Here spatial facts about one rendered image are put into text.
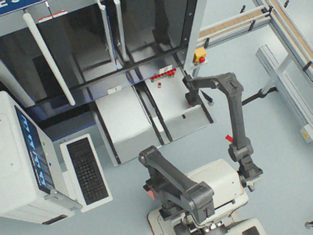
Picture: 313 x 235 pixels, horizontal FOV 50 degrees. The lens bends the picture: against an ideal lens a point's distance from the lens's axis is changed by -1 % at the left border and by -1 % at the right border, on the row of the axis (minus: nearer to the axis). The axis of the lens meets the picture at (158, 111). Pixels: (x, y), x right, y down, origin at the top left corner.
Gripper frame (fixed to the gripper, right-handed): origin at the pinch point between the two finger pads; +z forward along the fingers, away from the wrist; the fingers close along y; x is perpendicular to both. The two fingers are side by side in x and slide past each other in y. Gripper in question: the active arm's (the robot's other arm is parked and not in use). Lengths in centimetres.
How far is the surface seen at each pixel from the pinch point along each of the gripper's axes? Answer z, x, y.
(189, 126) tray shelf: 4.6, 7.4, -10.1
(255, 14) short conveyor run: -10, -72, 43
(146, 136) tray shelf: 4.0, 34.2, -5.3
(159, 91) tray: -0.5, 14.2, 18.8
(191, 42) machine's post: -35.3, -7.4, 19.5
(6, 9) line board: -104, 73, 7
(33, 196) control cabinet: -57, 92, -39
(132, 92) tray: -1.6, 30.6, 25.5
